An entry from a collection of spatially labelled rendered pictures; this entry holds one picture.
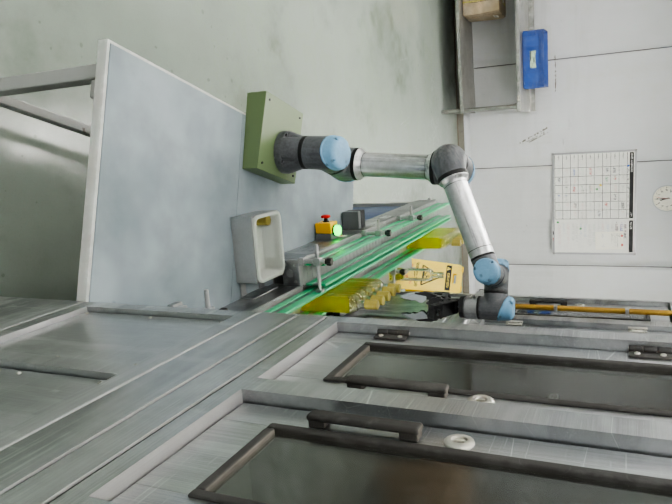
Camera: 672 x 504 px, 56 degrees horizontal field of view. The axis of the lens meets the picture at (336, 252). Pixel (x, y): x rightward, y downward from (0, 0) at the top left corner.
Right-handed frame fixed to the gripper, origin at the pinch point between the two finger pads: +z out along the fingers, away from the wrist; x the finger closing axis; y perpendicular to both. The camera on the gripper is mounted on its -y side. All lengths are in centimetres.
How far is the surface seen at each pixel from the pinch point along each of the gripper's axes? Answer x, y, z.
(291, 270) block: 12.0, -3.3, 39.7
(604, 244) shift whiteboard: -92, 593, -41
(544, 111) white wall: 65, 596, 23
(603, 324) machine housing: -16, 42, -60
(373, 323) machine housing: 23, -89, -25
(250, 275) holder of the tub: 14, -22, 45
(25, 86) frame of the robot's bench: 77, -65, 83
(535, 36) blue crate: 142, 533, 24
